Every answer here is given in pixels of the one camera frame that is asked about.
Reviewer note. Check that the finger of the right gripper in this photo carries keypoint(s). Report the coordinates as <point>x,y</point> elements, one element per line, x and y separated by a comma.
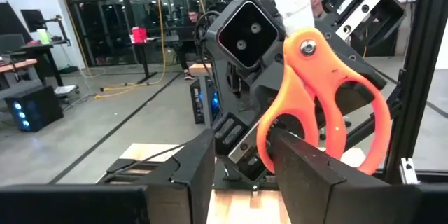
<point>388,14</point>
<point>229,133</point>

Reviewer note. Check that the dark monitor panel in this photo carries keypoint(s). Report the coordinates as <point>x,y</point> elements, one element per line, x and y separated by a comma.
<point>10,24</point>

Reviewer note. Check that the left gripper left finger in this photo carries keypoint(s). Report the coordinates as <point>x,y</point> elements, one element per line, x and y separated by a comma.
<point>192,189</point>

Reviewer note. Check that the silver corner bracket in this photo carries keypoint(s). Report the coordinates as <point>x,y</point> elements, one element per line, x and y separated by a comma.
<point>409,171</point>

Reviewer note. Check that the black aluminium table frame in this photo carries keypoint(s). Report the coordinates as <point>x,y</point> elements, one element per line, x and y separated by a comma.
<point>119,166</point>

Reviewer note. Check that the monitor on arm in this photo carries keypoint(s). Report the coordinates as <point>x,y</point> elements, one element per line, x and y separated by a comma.
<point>33,19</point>

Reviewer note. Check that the green cup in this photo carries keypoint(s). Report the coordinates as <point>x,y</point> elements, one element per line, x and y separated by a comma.
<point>43,36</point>

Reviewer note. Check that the neighbouring wooden table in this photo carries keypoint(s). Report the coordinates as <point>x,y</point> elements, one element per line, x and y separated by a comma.
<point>199,69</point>

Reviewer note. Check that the wooden desk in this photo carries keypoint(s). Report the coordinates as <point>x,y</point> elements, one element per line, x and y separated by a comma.
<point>17,66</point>

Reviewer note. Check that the red box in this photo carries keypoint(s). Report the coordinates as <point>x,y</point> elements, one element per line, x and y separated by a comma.
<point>139,35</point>

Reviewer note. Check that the black standing desk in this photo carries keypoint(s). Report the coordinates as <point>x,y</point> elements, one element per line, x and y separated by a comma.
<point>144,63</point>

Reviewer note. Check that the black upright frame post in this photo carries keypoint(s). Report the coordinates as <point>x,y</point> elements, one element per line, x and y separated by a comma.
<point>418,77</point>

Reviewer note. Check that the black computer tower blue lights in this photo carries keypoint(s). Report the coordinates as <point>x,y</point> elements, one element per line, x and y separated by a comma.
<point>197,101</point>
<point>38,108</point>

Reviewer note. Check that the person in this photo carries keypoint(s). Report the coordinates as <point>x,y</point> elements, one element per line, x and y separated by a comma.
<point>316,3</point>
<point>192,17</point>

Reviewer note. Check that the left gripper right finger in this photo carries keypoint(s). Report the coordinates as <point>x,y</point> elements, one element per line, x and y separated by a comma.
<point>315,196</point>

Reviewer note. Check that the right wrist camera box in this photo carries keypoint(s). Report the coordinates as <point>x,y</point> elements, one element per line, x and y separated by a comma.
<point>246,33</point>

